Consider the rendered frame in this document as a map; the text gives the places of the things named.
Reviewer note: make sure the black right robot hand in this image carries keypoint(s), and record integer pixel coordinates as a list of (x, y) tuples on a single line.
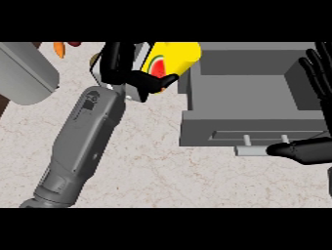
[(327, 97)]

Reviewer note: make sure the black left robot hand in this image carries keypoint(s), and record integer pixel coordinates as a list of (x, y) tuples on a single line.
[(118, 70)]

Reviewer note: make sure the yellow cup with watermelon print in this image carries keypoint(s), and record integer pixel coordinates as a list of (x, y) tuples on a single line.
[(171, 63)]

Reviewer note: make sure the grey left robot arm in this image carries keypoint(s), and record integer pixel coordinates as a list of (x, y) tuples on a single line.
[(80, 143)]

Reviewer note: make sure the grey open drawer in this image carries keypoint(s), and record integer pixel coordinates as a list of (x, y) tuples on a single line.
[(255, 81)]

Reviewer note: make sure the dark red vegetable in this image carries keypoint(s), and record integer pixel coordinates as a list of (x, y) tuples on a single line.
[(74, 43)]

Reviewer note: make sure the orange carrot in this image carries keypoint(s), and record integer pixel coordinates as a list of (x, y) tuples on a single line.
[(59, 49)]

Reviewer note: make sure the pale grey rounded appliance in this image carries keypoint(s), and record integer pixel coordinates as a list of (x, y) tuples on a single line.
[(15, 71)]

